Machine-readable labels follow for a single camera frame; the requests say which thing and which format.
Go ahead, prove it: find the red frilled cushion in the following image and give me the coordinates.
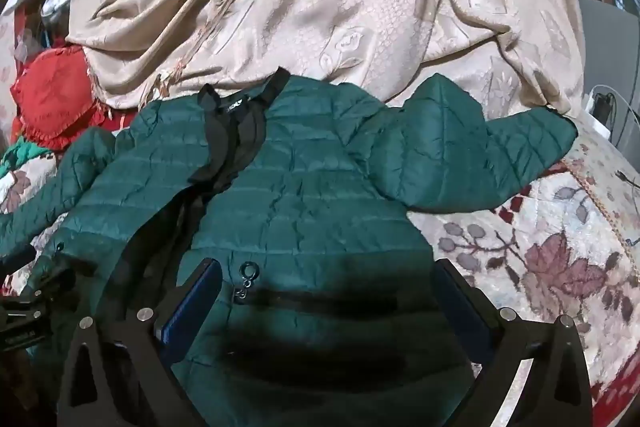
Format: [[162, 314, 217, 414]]
[[10, 46, 108, 150]]

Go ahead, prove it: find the green white cloth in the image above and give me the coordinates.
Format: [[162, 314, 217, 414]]
[[0, 142, 53, 172]]

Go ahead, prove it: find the white cable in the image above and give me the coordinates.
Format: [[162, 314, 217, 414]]
[[592, 84, 640, 148]]

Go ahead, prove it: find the grey cabinet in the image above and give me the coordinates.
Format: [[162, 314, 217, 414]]
[[577, 0, 640, 142]]

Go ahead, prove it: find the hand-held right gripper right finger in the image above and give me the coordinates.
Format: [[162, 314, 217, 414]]
[[433, 258, 593, 427]]

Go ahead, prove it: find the white power strip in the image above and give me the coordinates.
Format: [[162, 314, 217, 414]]
[[585, 89, 618, 128]]

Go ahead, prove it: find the green puffer jacket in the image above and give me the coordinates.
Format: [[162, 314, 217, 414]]
[[0, 67, 578, 427]]

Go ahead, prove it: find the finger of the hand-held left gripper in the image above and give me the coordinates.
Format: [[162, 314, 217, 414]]
[[0, 268, 77, 305]]

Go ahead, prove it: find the floral fleece blanket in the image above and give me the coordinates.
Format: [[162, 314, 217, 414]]
[[0, 107, 640, 427]]

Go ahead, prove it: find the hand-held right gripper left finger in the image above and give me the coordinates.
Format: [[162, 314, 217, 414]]
[[56, 257, 224, 427]]

